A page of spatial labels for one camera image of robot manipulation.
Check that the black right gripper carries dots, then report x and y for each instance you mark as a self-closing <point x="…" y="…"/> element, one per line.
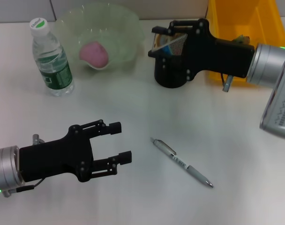
<point x="217" y="56"/>

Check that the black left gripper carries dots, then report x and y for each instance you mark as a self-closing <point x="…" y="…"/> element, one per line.
<point x="53" y="159"/>

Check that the blue scissors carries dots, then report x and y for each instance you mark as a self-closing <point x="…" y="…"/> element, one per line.
<point x="166" y="49"/>

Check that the transparent plastic ruler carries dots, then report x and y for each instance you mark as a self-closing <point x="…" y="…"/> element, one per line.
<point x="161" y="42"/>

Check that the silver ballpoint pen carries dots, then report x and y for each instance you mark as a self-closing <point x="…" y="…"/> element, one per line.
<point x="170" y="152"/>

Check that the green silver plastic wrapper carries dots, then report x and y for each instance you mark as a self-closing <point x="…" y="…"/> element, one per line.
<point x="242" y="38"/>

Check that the clear water bottle green label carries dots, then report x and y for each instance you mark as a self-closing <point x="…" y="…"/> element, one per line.
<point x="55" y="70"/>

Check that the black mesh pen holder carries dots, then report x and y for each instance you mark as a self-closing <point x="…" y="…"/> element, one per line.
<point x="173" y="83"/>

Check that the green translucent fruit bowl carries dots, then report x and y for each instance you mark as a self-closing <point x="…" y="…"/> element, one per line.
<point x="123" y="28"/>

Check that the yellow plastic bin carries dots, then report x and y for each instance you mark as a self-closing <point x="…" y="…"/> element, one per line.
<point x="227" y="14"/>

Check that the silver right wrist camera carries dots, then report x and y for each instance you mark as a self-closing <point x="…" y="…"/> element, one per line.
<point x="280" y="105"/>

